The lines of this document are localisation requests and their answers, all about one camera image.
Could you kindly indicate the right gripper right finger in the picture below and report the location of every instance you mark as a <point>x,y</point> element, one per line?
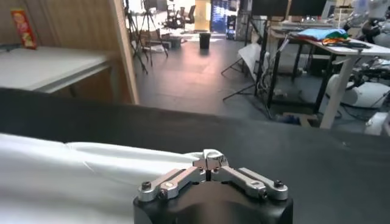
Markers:
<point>243,182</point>

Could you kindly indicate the wooden pillar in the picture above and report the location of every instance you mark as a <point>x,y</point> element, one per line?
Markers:
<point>125,51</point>

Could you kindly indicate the black monitor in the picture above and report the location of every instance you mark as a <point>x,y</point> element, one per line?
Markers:
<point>269,7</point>

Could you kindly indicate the white humanoid robot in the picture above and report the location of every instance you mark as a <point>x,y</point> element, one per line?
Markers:
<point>374,21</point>

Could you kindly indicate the black trash bin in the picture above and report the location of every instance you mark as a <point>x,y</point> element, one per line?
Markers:
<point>204,41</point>

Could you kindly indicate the black table cover cloth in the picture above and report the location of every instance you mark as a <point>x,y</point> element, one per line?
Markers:
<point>304,161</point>

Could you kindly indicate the red chips can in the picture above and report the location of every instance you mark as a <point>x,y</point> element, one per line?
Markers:
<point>23,29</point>

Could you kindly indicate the bamboo folding screen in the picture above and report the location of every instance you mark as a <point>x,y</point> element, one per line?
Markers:
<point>61,21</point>

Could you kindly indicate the white robot base shell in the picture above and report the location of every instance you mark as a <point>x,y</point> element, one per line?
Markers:
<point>362,92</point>

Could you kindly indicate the white side table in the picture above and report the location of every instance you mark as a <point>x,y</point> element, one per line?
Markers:
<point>51,67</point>

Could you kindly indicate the black monitor tripod stand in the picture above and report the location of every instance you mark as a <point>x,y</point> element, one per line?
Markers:
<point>262,54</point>

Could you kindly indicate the white printed t-shirt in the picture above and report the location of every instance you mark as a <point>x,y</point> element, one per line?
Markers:
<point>76,182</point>

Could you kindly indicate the white standing desk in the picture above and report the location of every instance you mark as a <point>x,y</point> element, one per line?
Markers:
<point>341,76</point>

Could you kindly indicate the grey power strip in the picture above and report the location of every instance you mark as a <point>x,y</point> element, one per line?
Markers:
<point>9,47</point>

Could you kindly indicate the blue folded cloth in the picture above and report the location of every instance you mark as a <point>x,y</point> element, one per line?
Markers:
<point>320,33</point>

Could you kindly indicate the white reflector board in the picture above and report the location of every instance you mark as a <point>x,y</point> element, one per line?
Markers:
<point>250,58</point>

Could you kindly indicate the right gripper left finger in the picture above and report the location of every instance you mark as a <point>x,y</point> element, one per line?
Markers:
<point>179,181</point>

